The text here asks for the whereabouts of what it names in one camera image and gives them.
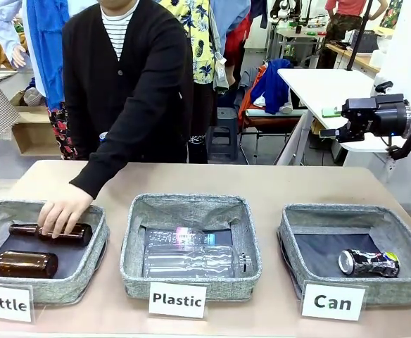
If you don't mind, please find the orange garment on chair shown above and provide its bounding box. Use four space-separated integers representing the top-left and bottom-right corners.
237 65 273 132

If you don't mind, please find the yellow floral shirt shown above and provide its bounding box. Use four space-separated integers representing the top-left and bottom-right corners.
159 0 217 85

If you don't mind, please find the grey fabric basket bottle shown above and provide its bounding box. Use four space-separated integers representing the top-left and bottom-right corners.
0 199 110 306

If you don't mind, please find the white sign reading Can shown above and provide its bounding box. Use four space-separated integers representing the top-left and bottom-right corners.
301 282 367 323

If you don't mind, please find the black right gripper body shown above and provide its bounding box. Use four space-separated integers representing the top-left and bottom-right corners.
341 93 410 143

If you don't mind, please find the brown glass bottle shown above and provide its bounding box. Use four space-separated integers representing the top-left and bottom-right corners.
8 222 94 248
0 250 60 280

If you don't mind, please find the cardboard box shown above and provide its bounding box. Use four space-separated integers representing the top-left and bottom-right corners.
11 105 63 157

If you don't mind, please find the labelled clear plastic bottle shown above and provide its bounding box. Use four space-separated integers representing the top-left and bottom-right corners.
144 226 217 248

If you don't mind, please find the black plastic stool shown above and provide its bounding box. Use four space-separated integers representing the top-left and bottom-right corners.
207 106 241 163

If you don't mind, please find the white sign reading Plastic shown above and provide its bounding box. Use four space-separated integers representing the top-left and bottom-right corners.
148 280 208 320

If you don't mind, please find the grey fabric basket can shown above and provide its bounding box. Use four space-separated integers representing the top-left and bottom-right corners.
277 203 411 308

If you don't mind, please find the large clear plastic bottle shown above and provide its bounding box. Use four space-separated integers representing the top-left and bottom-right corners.
143 245 253 280

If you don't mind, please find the white background table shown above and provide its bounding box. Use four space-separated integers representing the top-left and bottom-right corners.
277 68 411 154

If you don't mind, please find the blue jacket on chair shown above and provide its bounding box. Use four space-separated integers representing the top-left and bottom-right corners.
250 58 295 115

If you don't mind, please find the white paper roll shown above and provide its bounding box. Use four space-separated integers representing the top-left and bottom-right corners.
369 49 388 70

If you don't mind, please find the white sign reading Bottle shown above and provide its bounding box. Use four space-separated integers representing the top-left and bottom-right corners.
0 282 35 323

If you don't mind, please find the grey fabric basket plastic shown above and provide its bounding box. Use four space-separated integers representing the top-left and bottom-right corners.
118 192 263 303

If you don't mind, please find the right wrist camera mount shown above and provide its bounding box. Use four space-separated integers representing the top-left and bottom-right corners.
373 80 394 95

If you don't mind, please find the crushed aluminium can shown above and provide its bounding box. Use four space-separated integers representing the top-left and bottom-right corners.
338 249 401 279

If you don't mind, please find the wooden background desk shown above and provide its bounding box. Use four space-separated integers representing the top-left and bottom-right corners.
325 42 382 75

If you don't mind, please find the person right hand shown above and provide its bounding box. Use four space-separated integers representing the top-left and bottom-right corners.
37 192 95 240

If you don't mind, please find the background person in red shirt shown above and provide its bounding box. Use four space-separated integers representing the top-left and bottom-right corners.
317 0 389 70

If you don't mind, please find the blue hanging garment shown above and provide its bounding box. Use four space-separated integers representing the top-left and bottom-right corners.
25 0 71 112

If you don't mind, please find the black camera stand pole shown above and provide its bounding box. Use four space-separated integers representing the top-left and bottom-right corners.
346 0 374 72

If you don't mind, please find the person in black cardigan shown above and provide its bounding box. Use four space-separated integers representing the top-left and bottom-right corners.
61 0 196 165

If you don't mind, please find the person right forearm black sleeve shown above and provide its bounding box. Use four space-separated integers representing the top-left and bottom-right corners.
69 94 184 200

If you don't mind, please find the mannequin in light blue shirt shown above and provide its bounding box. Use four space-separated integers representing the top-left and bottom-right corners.
0 0 34 69

